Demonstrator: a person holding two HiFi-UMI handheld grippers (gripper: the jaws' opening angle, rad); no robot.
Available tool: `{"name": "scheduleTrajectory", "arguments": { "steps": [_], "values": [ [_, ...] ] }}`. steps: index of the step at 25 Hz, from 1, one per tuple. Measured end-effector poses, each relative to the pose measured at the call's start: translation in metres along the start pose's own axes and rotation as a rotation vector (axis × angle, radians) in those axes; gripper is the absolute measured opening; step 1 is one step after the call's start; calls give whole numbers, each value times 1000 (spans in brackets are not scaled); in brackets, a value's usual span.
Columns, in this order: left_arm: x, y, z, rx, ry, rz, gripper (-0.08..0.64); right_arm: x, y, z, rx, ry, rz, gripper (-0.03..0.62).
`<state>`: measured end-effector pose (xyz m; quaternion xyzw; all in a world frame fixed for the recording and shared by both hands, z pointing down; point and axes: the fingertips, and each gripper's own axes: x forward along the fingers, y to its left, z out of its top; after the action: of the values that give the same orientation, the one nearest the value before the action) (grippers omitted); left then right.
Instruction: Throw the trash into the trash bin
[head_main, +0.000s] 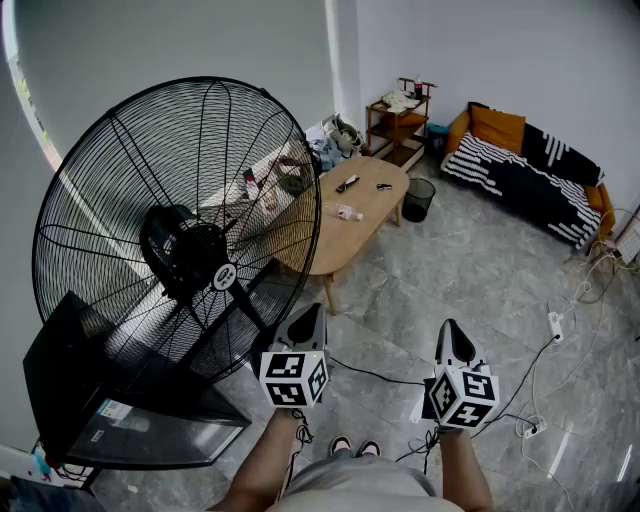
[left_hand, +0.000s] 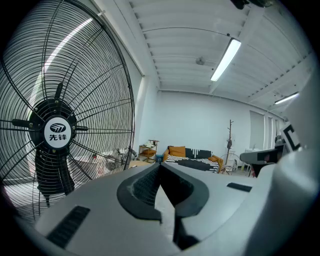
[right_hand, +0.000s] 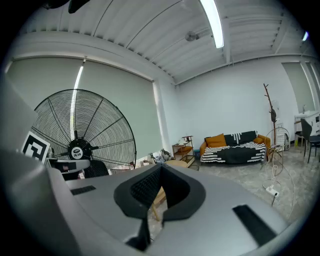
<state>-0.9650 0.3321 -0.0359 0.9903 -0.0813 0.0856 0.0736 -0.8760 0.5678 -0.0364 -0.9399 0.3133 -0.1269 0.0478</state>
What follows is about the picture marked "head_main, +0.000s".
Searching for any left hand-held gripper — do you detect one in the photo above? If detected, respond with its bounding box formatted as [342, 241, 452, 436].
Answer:
[259, 302, 331, 410]

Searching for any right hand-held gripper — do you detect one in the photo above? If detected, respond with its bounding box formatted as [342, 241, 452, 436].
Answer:
[422, 319, 500, 430]

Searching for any clear plastic water bottle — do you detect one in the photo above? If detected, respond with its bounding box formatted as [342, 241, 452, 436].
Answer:
[323, 202, 365, 222]

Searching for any black mesh waste bin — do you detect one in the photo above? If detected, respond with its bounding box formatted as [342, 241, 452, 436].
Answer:
[401, 177, 437, 224]

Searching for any person's right forearm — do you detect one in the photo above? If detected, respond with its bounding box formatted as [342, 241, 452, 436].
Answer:
[437, 427, 496, 512]

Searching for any person's left forearm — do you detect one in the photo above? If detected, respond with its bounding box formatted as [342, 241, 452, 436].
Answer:
[209, 407, 301, 512]

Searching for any oval wooden table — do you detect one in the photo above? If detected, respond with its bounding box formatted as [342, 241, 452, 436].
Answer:
[272, 155, 411, 317]

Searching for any large black standing fan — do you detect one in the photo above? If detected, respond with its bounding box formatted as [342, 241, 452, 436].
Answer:
[30, 75, 324, 396]

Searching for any person's grey shirt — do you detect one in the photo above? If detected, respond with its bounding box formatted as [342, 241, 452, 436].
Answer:
[264, 455, 442, 512]

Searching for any black white striped blanket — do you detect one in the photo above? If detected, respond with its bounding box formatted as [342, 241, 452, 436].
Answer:
[440, 122, 604, 250]

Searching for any grey tote bag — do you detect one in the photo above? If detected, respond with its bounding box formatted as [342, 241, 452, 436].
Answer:
[322, 113, 365, 160]

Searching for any wooden shelf rack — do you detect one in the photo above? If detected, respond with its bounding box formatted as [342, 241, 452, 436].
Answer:
[365, 77, 439, 171]

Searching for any teal storage box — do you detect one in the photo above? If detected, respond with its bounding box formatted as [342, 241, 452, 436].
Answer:
[426, 123, 450, 154]

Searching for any large orange cushion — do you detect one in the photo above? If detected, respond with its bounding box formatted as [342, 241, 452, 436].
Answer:
[469, 104, 527, 155]

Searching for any crumpled white cloth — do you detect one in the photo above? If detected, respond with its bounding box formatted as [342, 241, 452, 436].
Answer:
[380, 90, 421, 113]

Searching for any black flat monitor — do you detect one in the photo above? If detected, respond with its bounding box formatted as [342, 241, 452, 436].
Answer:
[22, 289, 251, 471]

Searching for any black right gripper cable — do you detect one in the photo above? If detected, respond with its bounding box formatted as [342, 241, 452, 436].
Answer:
[394, 424, 442, 476]

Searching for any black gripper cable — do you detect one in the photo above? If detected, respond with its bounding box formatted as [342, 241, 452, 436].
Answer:
[287, 407, 315, 496]
[394, 424, 442, 476]

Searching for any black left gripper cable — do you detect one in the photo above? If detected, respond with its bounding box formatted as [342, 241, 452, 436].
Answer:
[287, 407, 315, 496]

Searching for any white wire rack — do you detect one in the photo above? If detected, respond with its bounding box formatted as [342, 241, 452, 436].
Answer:
[613, 204, 640, 267]

